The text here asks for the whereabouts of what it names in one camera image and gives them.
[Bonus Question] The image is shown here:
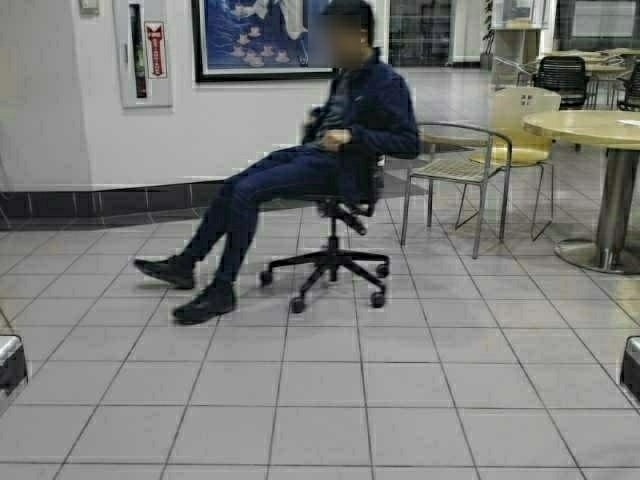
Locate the person in dark blue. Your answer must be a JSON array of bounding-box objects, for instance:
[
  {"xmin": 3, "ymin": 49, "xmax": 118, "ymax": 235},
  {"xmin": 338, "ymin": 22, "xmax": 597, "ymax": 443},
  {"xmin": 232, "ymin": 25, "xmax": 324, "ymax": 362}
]
[{"xmin": 134, "ymin": 1, "xmax": 419, "ymax": 325}]

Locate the metal frame armchair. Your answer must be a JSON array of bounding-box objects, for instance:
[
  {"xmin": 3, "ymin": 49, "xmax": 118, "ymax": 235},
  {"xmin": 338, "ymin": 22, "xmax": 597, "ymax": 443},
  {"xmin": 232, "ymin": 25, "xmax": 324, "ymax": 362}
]
[{"xmin": 400, "ymin": 121, "xmax": 513, "ymax": 259}]

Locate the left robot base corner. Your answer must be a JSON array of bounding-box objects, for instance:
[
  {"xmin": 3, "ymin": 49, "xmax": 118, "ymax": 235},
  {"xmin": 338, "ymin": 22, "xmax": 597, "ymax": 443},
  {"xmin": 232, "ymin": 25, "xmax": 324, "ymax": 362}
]
[{"xmin": 0, "ymin": 335, "xmax": 29, "ymax": 405}]

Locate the black swivel office chair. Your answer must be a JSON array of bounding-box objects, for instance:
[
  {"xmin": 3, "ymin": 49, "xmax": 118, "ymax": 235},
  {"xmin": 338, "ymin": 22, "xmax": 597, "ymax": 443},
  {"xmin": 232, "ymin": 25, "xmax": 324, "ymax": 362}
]
[{"xmin": 259, "ymin": 107, "xmax": 391, "ymax": 315}]

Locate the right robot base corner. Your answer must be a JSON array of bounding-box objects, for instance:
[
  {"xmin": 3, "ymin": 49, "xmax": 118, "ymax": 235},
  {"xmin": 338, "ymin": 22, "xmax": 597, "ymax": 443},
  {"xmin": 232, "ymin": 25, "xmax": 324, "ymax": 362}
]
[{"xmin": 619, "ymin": 335, "xmax": 640, "ymax": 400}]

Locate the framed blue poster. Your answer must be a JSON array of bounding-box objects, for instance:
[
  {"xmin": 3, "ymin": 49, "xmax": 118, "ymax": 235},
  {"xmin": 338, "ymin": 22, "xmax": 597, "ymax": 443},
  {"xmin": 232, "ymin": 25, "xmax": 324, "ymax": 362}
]
[{"xmin": 191, "ymin": 0, "xmax": 333, "ymax": 83}]

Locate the yellow wooden chair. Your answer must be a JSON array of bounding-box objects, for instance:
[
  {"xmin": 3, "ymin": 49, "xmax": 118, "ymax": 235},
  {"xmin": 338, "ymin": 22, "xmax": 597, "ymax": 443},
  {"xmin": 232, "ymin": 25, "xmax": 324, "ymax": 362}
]
[{"xmin": 455, "ymin": 86, "xmax": 563, "ymax": 243}]

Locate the fire extinguisher cabinet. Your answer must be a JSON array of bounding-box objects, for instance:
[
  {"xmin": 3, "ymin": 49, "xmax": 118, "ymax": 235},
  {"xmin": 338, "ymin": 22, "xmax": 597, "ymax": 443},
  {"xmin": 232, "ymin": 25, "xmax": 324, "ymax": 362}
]
[{"xmin": 112, "ymin": 0, "xmax": 173, "ymax": 109}]

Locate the round beige table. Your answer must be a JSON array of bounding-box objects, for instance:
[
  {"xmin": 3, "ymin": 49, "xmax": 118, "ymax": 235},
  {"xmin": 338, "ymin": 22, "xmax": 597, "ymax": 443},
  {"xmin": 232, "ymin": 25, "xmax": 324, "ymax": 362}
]
[{"xmin": 522, "ymin": 110, "xmax": 639, "ymax": 275}]

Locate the black mesh chair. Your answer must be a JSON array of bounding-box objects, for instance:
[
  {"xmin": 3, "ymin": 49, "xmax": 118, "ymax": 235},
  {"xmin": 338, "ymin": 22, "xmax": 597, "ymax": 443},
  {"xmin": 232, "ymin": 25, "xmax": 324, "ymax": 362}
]
[{"xmin": 532, "ymin": 55, "xmax": 597, "ymax": 110}]

